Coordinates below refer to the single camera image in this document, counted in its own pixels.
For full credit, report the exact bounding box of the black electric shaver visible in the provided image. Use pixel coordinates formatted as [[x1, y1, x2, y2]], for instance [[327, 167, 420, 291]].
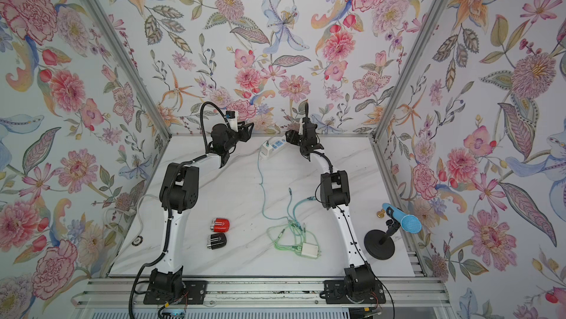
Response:
[[207, 233, 227, 250]]

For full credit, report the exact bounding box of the blue microphone on stand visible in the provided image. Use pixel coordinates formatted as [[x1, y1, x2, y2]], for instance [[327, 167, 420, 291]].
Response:
[[364, 203, 422, 260]]

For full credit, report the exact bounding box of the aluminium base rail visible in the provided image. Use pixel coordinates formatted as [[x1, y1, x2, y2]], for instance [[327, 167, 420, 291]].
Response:
[[71, 277, 450, 310]]

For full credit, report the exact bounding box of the white power strip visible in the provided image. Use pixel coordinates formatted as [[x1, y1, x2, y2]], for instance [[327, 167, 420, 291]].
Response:
[[259, 136, 287, 160]]

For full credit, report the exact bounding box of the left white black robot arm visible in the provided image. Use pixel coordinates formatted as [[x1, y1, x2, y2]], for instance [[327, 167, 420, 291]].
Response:
[[128, 108, 254, 318]]

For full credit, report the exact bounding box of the black mounting plate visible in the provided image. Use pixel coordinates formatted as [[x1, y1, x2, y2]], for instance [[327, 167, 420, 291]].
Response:
[[319, 264, 386, 305], [143, 267, 208, 305]]

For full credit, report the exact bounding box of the white charger teal cable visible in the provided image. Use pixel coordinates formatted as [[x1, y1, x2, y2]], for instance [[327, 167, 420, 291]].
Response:
[[257, 150, 317, 231]]

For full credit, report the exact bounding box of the red electric shaver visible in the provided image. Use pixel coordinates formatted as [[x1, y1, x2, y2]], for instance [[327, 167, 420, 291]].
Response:
[[211, 218, 230, 233]]

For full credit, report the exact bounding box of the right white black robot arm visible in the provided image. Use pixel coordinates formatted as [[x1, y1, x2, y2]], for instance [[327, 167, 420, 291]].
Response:
[[285, 103, 396, 318]]

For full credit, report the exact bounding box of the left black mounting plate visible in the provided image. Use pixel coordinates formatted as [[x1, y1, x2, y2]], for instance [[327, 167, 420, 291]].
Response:
[[143, 267, 208, 305]]

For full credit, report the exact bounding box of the white charger green cable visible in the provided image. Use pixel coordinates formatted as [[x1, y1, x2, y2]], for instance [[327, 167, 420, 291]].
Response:
[[266, 223, 321, 259]]

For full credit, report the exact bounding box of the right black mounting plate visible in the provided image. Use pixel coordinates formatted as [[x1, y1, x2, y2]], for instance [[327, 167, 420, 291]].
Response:
[[319, 264, 386, 305]]

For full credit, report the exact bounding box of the small round ring object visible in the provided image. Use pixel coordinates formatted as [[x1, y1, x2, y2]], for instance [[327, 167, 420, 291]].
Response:
[[131, 236, 143, 247]]

